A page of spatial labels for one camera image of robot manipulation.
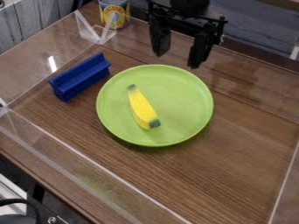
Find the yellow toy banana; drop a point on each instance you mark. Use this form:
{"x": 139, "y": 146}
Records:
{"x": 143, "y": 111}

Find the yellow printed can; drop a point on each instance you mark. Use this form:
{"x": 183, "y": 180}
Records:
{"x": 115, "y": 11}

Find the blue plastic block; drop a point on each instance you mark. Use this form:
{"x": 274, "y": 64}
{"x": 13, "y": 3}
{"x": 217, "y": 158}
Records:
{"x": 81, "y": 76}

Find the green round plate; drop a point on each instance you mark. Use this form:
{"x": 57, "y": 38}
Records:
{"x": 179, "y": 97}

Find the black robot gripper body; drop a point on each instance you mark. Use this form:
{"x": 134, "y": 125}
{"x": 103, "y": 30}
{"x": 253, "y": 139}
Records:
{"x": 190, "y": 16}

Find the clear acrylic enclosure wall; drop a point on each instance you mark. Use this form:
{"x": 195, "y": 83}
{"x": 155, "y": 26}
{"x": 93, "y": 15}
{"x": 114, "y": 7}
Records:
{"x": 221, "y": 178}

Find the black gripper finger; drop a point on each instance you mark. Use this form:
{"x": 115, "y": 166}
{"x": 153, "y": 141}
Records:
{"x": 161, "y": 35}
{"x": 201, "y": 50}

